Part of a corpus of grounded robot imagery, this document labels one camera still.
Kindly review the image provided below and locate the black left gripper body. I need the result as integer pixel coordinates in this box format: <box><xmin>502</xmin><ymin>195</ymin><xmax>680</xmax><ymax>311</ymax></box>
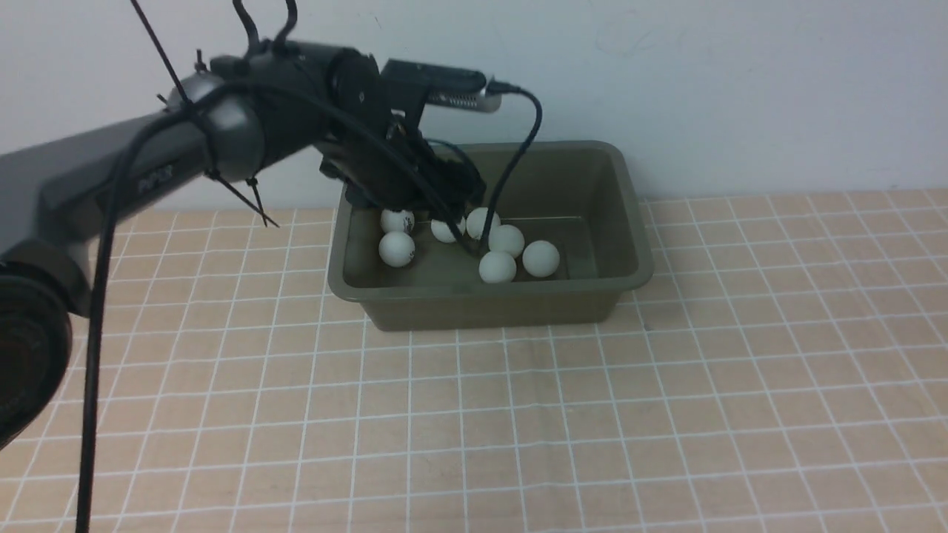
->
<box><xmin>318</xmin><ymin>127</ymin><xmax>487</xmax><ymax>221</ymax></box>

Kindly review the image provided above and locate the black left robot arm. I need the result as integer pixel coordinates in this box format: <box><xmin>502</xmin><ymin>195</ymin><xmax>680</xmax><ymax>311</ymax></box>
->
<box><xmin>1</xmin><ymin>1</ymin><xmax>501</xmax><ymax>445</ymax></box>

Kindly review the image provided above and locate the white ping-pong ball bin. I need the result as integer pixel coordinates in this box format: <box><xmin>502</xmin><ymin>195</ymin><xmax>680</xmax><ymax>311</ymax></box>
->
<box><xmin>478</xmin><ymin>252</ymin><xmax>517</xmax><ymax>284</ymax></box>

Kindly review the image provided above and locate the black left camera cable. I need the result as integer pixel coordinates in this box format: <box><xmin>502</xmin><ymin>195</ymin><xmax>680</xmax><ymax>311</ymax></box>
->
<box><xmin>74</xmin><ymin>78</ymin><xmax>544</xmax><ymax>533</ymax></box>

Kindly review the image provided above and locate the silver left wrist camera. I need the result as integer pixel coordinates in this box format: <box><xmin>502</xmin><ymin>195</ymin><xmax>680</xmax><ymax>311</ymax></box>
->
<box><xmin>381</xmin><ymin>58</ymin><xmax>502</xmax><ymax>113</ymax></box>

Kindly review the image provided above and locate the white ping-pong ball red logo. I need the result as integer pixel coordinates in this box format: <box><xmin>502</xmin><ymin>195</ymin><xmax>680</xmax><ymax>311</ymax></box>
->
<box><xmin>380</xmin><ymin>209</ymin><xmax>415</xmax><ymax>234</ymax></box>

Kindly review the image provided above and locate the orange checkered tablecloth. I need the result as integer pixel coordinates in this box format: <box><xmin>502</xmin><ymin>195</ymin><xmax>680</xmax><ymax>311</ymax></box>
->
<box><xmin>0</xmin><ymin>188</ymin><xmax>948</xmax><ymax>533</ymax></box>

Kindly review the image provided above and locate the olive green plastic bin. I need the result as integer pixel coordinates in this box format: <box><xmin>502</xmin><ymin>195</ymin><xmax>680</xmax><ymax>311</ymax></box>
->
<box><xmin>327</xmin><ymin>141</ymin><xmax>655</xmax><ymax>332</ymax></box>

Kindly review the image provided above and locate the white ping-pong ball logo top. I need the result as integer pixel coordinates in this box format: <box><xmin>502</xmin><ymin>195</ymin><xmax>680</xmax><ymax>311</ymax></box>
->
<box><xmin>430</xmin><ymin>217</ymin><xmax>467</xmax><ymax>244</ymax></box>

